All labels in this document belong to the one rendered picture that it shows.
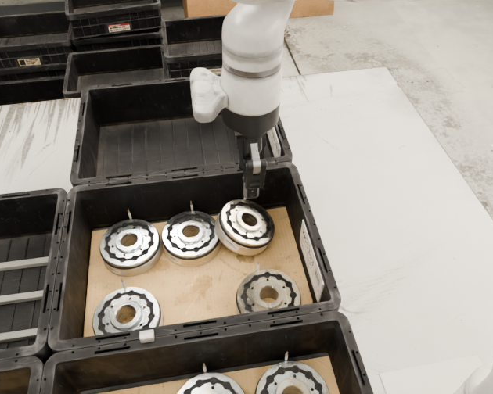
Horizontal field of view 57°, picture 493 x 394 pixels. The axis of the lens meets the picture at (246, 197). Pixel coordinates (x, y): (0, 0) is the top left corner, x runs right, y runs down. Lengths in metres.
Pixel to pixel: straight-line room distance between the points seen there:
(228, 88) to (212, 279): 0.36
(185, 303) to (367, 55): 2.47
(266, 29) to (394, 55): 2.58
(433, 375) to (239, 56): 0.64
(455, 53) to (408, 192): 2.15
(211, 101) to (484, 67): 2.71
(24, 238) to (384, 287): 0.70
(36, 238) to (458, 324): 0.80
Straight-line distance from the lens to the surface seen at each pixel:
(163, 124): 1.08
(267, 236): 0.80
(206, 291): 0.78
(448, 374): 0.92
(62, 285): 0.71
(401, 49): 3.15
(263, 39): 0.51
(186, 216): 0.84
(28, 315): 0.83
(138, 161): 1.00
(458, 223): 1.13
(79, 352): 0.65
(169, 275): 0.80
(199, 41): 2.08
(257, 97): 0.54
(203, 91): 0.56
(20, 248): 0.92
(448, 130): 2.56
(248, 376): 0.71
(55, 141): 1.32
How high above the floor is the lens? 1.50
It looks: 48 degrees down
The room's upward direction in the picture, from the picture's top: straight up
